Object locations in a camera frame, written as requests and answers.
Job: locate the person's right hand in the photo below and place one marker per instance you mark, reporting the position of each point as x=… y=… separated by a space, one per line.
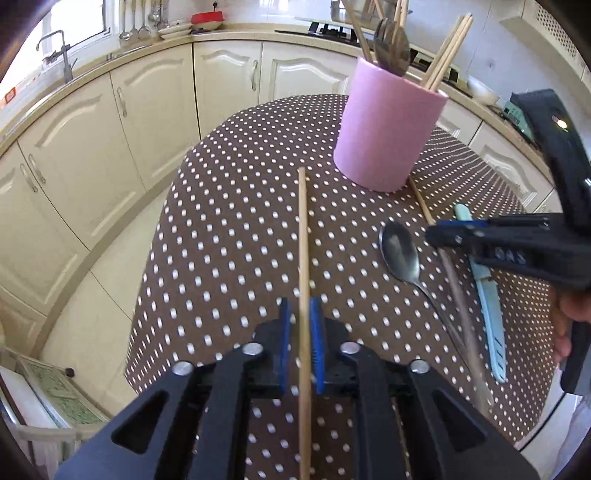
x=563 y=314

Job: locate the beige kitchen countertop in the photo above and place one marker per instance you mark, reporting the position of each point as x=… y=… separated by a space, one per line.
x=240 y=36

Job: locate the metal spoon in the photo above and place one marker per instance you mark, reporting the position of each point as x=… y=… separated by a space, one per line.
x=400 y=53
x=399 y=251

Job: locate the green patterned tray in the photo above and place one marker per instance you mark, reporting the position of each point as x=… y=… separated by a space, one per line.
x=60 y=392

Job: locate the chopsticks in holder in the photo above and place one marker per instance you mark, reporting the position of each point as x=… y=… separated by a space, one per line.
x=330 y=31

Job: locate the red bowl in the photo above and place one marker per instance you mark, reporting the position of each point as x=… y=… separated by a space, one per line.
x=207 y=19

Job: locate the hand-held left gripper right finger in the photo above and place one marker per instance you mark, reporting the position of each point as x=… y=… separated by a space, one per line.
x=317 y=350

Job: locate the brown polka dot tablecloth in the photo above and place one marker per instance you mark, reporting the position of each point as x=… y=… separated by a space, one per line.
x=231 y=230

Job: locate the red tag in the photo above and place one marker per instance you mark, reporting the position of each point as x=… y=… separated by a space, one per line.
x=9 y=93

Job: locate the chrome kitchen faucet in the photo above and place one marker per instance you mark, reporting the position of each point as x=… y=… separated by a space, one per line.
x=68 y=64

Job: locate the stainless steel pot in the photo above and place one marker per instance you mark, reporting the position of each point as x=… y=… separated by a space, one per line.
x=364 y=5

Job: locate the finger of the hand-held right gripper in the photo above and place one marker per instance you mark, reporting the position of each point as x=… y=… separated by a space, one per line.
x=508 y=226
x=455 y=237

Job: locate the white plastic rack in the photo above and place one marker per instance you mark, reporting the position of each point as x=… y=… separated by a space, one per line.
x=27 y=434

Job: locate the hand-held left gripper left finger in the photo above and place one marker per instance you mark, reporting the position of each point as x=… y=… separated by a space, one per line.
x=285 y=350

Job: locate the window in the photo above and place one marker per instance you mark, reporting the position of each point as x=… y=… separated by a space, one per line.
x=69 y=18

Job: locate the hanging metal ladle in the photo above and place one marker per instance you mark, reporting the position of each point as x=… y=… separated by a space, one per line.
x=135 y=31
x=144 y=31
x=154 y=17
x=124 y=34

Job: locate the stack of white plates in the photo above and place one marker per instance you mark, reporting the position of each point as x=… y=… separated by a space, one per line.
x=174 y=31

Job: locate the cream wall cabinet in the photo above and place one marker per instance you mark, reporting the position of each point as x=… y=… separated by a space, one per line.
x=549 y=23

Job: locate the white bowl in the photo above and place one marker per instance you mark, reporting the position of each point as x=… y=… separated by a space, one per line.
x=482 y=91

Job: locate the green countertop appliance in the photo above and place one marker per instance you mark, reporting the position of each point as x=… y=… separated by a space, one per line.
x=515 y=113

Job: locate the cream base cabinet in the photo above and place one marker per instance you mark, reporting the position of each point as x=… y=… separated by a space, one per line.
x=69 y=152

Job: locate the pink utensil holder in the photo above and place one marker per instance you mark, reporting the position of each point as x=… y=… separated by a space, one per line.
x=383 y=129

